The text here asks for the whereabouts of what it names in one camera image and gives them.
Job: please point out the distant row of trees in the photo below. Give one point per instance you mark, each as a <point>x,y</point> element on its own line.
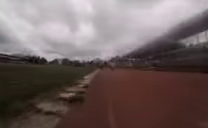
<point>52,61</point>

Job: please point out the green grass field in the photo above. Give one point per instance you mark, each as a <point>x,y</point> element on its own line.
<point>22,83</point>

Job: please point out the pale stone kerb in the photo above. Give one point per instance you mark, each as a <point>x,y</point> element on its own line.
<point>63,96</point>

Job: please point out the grandstand with slanted roof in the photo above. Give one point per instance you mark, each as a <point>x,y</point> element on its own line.
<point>178,50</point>

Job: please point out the red running track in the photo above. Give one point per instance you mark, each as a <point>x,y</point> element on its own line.
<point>152,100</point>

